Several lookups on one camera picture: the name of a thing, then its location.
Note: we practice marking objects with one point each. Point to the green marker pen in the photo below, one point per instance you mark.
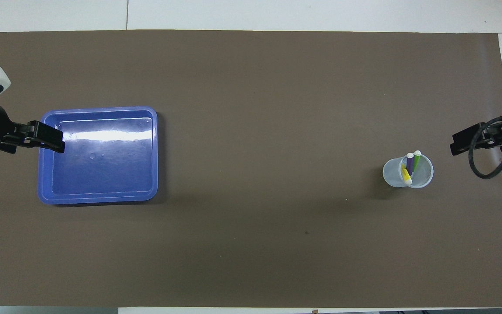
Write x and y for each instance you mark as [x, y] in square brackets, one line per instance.
[416, 159]

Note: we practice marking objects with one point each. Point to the purple marker pen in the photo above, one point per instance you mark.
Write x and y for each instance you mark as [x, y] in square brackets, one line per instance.
[409, 163]

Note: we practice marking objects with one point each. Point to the yellow marker pen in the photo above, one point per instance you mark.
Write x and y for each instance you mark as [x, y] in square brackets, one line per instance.
[406, 175]

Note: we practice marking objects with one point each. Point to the blue plastic tray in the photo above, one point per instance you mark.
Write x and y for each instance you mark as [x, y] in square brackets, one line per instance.
[103, 170]

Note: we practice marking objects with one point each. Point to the translucent plastic cup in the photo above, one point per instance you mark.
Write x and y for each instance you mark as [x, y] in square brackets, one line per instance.
[392, 172]

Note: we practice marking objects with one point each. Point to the brown table mat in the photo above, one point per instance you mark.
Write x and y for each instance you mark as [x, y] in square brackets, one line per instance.
[251, 87]

